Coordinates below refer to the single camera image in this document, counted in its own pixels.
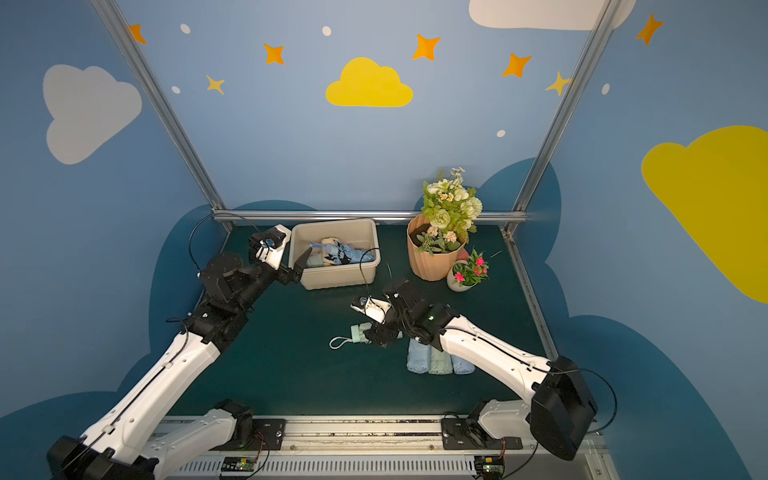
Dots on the mint green umbrella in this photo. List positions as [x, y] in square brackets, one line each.
[317, 256]

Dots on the beige plastic storage box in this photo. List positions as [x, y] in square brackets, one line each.
[360, 233]

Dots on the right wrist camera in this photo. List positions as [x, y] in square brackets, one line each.
[376, 310]

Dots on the pale blue umbrella left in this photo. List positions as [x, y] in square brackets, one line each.
[418, 357]

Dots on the pale green umbrella middle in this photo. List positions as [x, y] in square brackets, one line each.
[440, 362]

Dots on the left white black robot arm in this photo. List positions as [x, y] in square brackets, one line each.
[118, 446]

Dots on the aluminium rail front frame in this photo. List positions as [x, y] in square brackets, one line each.
[385, 446]

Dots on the green umbrella with black strap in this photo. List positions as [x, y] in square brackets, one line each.
[357, 336]

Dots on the right circuit board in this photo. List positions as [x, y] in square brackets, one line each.
[489, 467]

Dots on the beige striped umbrella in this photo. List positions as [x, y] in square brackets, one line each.
[334, 251]

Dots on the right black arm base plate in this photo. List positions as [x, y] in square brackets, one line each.
[460, 433]

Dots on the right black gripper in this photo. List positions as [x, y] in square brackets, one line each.
[390, 321]

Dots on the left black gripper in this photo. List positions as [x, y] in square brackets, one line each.
[287, 272]

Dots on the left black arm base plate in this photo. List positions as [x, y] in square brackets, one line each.
[256, 433]

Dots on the white pot with pink flowers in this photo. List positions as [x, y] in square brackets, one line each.
[468, 273]

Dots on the orange pot with green flowers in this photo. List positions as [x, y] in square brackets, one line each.
[439, 234]

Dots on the circuit board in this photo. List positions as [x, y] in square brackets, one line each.
[489, 467]
[239, 466]

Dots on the left circuit board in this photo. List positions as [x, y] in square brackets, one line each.
[239, 466]

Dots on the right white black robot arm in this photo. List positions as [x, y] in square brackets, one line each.
[556, 405]

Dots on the light blue umbrella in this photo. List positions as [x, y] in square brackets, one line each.
[353, 255]

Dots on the blue umbrella right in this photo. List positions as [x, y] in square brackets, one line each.
[461, 366]

